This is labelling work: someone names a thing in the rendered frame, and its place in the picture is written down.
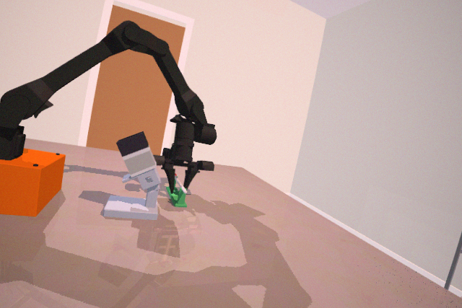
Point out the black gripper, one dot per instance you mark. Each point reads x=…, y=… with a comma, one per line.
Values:
x=182, y=152

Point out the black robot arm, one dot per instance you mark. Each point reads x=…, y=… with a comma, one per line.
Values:
x=31, y=98

